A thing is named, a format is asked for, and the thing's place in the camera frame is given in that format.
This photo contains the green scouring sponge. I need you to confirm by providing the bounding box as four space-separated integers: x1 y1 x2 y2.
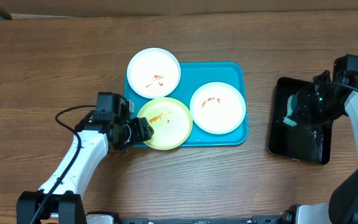
283 95 298 127

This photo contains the yellow-green plate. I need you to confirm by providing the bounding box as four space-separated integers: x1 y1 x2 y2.
137 97 193 150

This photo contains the white plate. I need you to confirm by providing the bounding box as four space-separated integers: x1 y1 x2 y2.
126 48 181 99
190 82 246 134

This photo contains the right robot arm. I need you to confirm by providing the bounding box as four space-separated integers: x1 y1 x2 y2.
268 70 358 223

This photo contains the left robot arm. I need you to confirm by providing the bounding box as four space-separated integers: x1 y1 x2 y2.
16 130 119 223

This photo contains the black water tray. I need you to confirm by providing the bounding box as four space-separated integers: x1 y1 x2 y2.
268 77 333 165

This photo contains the teal plastic tray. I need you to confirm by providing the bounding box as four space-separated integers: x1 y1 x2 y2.
124 62 249 148

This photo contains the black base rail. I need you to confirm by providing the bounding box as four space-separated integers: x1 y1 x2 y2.
85 211 291 224

